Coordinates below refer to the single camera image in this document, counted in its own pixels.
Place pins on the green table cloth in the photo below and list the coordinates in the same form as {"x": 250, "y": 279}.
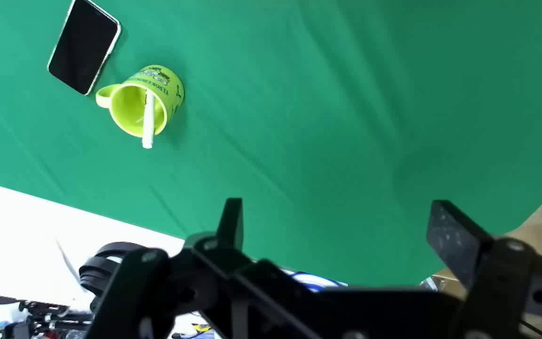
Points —
{"x": 348, "y": 124}

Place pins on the yellow-green printed mug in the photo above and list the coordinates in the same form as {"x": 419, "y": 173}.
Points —
{"x": 127, "y": 109}

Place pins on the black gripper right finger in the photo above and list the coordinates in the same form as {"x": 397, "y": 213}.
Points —
{"x": 457, "y": 241}

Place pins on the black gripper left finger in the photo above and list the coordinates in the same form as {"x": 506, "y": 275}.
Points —
{"x": 233, "y": 222}

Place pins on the black smartphone with white edge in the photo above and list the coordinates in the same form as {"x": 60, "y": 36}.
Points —
{"x": 84, "y": 47}

